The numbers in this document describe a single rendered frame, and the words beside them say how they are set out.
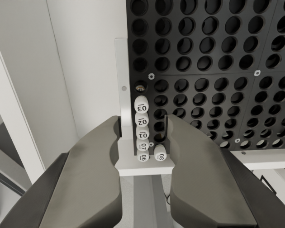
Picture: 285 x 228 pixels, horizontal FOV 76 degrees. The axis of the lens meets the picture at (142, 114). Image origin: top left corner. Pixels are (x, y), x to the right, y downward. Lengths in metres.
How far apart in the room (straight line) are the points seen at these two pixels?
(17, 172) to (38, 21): 0.39
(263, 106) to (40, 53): 0.22
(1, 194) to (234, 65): 0.50
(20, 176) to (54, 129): 0.33
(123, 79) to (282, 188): 0.28
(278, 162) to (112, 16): 0.26
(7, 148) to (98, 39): 0.43
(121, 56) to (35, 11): 0.09
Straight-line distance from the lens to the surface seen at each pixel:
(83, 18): 0.22
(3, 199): 0.54
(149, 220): 1.09
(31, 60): 0.18
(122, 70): 0.21
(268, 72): 0.20
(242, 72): 0.18
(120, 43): 0.21
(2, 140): 0.59
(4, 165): 0.51
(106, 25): 0.22
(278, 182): 0.36
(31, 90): 0.18
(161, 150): 0.19
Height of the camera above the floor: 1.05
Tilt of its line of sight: 61 degrees down
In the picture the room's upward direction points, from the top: 175 degrees clockwise
